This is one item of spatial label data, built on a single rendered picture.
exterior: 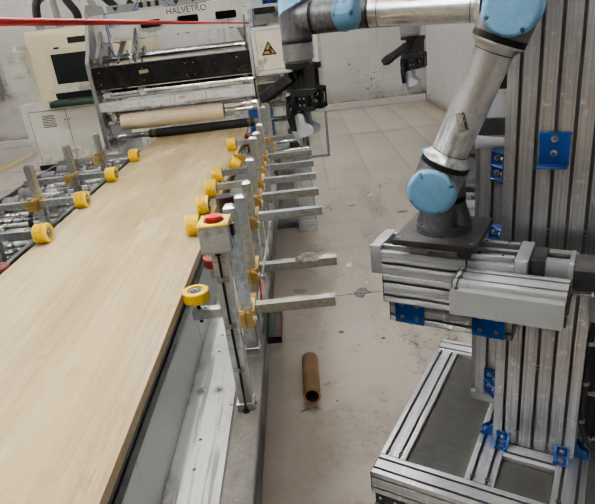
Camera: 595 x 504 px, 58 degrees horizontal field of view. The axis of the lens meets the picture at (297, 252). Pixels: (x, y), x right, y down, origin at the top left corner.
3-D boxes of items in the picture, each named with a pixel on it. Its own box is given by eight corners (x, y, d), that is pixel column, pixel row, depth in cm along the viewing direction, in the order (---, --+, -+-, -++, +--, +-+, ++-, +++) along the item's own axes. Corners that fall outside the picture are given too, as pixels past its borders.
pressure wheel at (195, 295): (203, 312, 171) (196, 280, 167) (219, 319, 166) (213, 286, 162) (183, 324, 166) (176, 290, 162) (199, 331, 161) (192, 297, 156)
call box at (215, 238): (235, 243, 128) (230, 212, 125) (232, 255, 121) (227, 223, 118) (206, 247, 128) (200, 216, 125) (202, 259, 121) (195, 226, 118)
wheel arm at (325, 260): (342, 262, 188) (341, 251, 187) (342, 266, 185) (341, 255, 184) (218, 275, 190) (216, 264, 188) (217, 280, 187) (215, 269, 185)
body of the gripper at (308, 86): (314, 114, 133) (309, 62, 128) (284, 114, 137) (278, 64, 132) (328, 108, 139) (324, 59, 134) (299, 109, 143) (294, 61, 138)
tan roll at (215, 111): (292, 109, 423) (290, 93, 418) (292, 112, 411) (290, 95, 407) (112, 130, 427) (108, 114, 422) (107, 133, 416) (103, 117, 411)
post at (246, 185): (268, 294, 216) (251, 178, 198) (267, 298, 213) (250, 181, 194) (259, 295, 217) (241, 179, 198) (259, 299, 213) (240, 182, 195)
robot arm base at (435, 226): (477, 220, 152) (478, 186, 149) (464, 240, 141) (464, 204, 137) (425, 216, 160) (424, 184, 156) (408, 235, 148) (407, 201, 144)
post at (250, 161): (269, 263, 238) (254, 156, 220) (269, 266, 235) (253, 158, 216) (261, 263, 239) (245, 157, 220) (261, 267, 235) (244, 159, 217)
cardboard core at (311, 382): (316, 351, 272) (320, 388, 244) (318, 364, 275) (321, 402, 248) (301, 352, 272) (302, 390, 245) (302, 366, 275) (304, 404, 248)
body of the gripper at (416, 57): (421, 70, 198) (420, 35, 193) (398, 71, 202) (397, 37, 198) (427, 67, 204) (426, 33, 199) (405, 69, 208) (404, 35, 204)
